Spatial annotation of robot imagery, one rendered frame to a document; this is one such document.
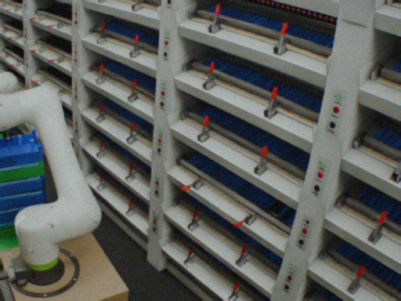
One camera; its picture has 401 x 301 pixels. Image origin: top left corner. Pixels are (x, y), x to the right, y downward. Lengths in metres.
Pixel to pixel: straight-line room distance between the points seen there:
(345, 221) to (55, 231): 0.86
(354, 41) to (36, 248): 1.08
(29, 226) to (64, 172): 0.22
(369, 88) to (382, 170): 0.21
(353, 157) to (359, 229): 0.21
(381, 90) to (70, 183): 0.96
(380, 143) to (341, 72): 0.22
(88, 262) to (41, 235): 0.26
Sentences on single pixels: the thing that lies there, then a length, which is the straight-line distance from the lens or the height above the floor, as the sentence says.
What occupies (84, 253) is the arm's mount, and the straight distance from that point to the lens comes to 1.58.
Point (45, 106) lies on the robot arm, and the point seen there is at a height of 0.87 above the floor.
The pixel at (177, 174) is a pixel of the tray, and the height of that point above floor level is 0.55.
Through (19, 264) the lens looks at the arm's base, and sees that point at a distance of 1.48.
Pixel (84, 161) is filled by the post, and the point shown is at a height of 0.25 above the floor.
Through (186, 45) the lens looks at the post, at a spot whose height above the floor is 1.05.
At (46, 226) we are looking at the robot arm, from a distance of 1.34.
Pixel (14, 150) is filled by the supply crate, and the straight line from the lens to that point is 2.23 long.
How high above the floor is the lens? 1.42
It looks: 29 degrees down
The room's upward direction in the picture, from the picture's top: 5 degrees clockwise
